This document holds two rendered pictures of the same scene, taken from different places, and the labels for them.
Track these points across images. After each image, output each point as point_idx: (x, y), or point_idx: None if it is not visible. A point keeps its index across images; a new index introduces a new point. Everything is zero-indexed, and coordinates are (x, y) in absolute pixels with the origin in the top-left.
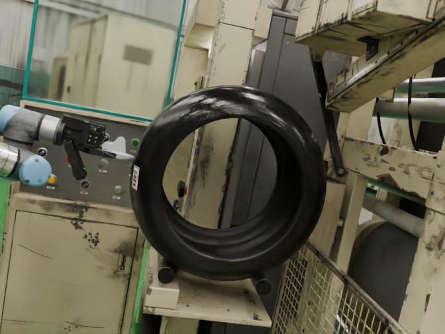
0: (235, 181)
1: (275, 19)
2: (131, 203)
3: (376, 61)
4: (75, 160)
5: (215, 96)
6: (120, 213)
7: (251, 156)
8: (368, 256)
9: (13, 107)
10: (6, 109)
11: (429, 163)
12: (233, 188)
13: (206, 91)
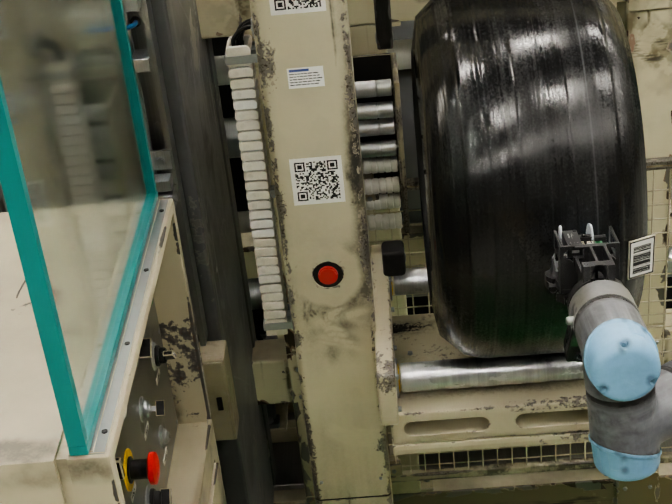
0: (184, 205)
1: None
2: (172, 436)
3: None
4: None
5: (619, 35)
6: (205, 467)
7: (189, 127)
8: (408, 140)
9: (633, 329)
10: (649, 342)
11: None
12: (186, 222)
13: (608, 37)
